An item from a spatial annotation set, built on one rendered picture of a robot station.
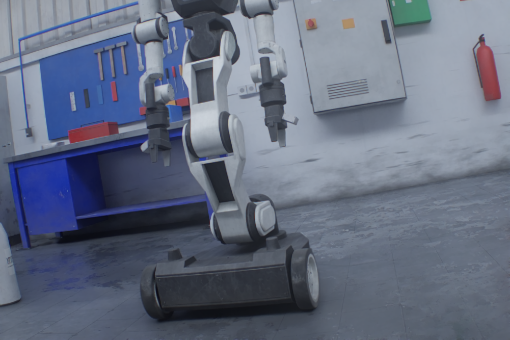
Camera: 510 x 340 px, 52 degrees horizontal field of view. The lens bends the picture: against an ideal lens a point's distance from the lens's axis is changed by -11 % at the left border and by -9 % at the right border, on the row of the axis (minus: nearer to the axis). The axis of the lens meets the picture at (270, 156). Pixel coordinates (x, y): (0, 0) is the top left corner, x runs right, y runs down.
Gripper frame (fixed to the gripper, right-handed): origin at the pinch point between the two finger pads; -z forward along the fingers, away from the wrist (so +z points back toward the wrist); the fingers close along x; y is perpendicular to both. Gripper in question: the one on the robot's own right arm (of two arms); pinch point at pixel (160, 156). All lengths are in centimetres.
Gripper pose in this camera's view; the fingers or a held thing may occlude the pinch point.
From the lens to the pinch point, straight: 207.5
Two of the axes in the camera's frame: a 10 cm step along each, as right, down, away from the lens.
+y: 9.6, -1.6, -2.5
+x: -2.7, -1.4, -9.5
